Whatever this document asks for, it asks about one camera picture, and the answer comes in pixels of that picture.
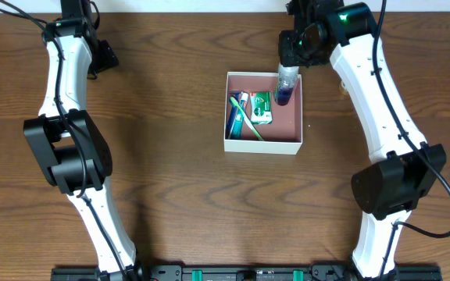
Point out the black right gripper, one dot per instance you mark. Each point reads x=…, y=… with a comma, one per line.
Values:
x=287, y=51

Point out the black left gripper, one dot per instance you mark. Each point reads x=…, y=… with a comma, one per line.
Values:
x=105, y=57

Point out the clear pump bottle purple liquid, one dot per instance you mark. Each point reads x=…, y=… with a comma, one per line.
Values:
x=287, y=77

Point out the white floral lotion tube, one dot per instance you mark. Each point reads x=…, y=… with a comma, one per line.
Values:
x=342, y=88

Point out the green Dettol soap bar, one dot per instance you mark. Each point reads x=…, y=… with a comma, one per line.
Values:
x=261, y=112

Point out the green white toothbrush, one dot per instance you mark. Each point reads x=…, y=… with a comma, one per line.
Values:
x=241, y=108

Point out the white box pink interior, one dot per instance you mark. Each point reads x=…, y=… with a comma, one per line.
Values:
x=284, y=135

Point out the blue disposable razor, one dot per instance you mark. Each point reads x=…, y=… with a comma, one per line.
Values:
x=232, y=113

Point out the small toothpaste tube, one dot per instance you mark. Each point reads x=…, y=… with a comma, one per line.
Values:
x=235, y=133

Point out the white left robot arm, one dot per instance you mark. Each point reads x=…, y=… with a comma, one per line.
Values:
x=68, y=146

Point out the black mounting rail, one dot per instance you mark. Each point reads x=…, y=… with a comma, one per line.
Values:
x=317, y=272

